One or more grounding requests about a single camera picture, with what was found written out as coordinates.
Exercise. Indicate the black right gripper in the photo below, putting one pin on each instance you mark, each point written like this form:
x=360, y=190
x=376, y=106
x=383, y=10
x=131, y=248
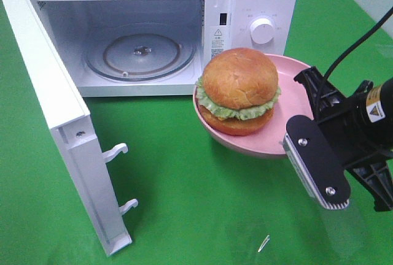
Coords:
x=359, y=130

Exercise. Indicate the pink plate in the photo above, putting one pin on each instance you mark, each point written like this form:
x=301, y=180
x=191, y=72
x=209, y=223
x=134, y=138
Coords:
x=267, y=142

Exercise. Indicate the burger with lettuce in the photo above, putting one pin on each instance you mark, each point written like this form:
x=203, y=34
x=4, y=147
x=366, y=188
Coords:
x=237, y=91

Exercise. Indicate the white microwave door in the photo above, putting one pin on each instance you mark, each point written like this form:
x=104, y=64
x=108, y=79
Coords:
x=68, y=119

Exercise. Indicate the clear tape patch right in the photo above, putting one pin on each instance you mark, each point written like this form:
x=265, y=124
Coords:
x=345, y=230

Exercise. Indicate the clear tape patch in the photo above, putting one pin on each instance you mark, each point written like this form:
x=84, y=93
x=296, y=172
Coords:
x=345, y=230
x=246, y=240

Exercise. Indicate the clear tape patch centre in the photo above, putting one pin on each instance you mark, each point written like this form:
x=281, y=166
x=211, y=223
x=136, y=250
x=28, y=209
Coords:
x=246, y=240

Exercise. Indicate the white power knob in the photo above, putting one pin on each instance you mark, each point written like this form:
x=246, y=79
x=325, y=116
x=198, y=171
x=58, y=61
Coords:
x=262, y=30

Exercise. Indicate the glass turntable plate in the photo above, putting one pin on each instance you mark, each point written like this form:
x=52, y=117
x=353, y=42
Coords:
x=141, y=51

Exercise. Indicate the white microwave oven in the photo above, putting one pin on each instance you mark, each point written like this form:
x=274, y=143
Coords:
x=223, y=24

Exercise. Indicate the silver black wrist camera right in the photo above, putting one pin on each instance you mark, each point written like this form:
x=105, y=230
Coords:
x=315, y=163

